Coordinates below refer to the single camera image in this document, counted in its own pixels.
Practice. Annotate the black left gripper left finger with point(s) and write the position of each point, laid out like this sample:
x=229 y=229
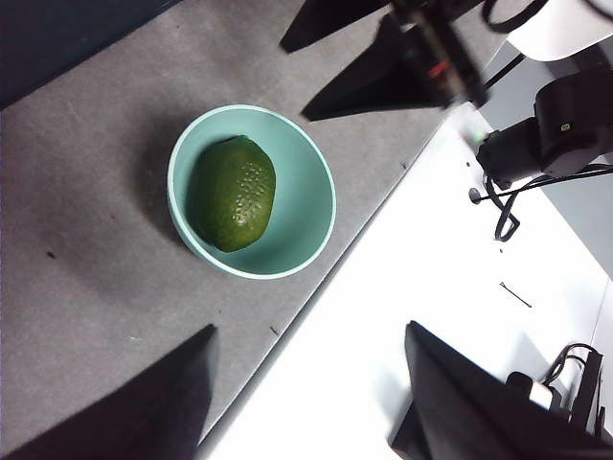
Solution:
x=143 y=412

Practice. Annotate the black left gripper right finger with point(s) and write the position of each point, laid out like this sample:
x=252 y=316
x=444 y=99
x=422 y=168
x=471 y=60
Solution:
x=479 y=421

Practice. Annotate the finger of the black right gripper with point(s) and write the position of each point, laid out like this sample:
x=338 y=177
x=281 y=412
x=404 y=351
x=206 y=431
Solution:
x=378 y=81
x=330 y=24

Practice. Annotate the teal ribbed bowl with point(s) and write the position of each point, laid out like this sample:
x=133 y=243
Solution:
x=306 y=215

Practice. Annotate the green avocado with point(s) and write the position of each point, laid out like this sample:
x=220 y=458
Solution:
x=230 y=191

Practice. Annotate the black table camera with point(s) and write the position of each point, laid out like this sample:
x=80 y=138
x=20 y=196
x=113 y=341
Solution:
x=586 y=393

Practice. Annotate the pale grey camera box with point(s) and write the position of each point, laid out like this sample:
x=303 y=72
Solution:
x=565 y=29

